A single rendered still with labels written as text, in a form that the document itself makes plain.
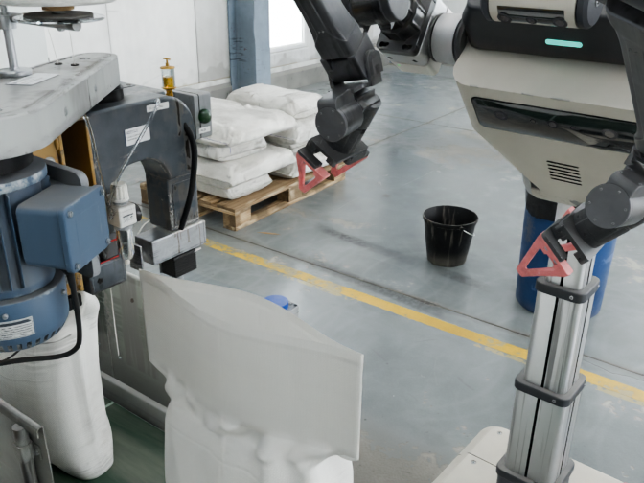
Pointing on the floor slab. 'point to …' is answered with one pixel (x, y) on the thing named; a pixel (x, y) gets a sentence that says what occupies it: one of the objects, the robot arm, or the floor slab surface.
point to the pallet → (241, 210)
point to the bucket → (448, 234)
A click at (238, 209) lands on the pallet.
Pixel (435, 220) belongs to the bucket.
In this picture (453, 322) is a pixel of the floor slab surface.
